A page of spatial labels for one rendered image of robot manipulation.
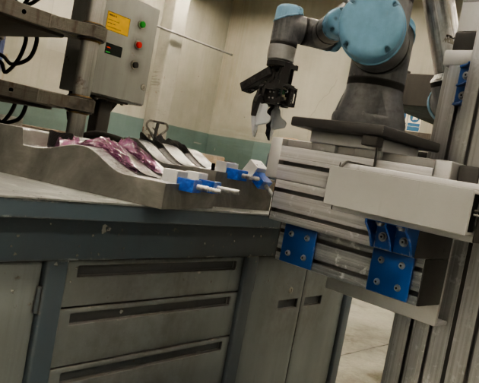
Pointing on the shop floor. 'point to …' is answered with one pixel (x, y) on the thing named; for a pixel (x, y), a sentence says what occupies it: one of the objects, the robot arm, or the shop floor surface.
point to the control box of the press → (115, 57)
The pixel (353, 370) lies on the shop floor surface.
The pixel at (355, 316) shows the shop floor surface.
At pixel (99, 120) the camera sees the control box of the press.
